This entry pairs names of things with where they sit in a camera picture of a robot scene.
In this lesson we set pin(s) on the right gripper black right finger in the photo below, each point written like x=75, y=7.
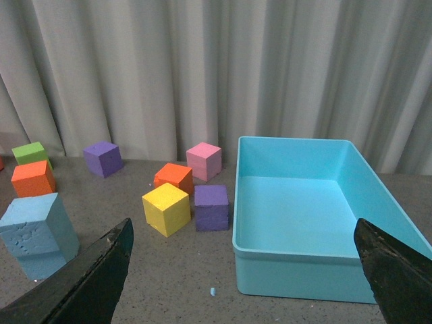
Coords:
x=399, y=276

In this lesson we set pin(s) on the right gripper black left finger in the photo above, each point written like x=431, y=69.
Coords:
x=85, y=290

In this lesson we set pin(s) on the blue foam cube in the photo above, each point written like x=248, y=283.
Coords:
x=41, y=266
x=39, y=225

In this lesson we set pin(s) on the yellow foam cube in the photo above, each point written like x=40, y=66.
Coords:
x=167, y=209

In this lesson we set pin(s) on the orange foam cube left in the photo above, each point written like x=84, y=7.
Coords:
x=33, y=179

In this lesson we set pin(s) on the orange foam cube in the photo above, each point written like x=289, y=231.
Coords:
x=178, y=175
x=33, y=179

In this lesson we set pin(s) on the light blue plastic bin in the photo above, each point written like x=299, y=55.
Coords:
x=297, y=202

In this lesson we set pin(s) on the purple foam cube rear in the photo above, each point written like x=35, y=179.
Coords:
x=103, y=158

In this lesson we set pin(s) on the purple foam cube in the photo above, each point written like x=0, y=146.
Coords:
x=103, y=158
x=211, y=208

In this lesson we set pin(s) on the green foam cube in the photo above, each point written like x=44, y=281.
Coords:
x=30, y=153

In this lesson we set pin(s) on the orange foam cube right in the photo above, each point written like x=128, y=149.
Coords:
x=178, y=175

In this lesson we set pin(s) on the purple foam cube right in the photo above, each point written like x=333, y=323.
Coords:
x=211, y=208

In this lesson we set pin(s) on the pink foam cube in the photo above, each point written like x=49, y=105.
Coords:
x=205, y=160

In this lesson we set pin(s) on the grey curtain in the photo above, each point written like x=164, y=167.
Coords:
x=158, y=77

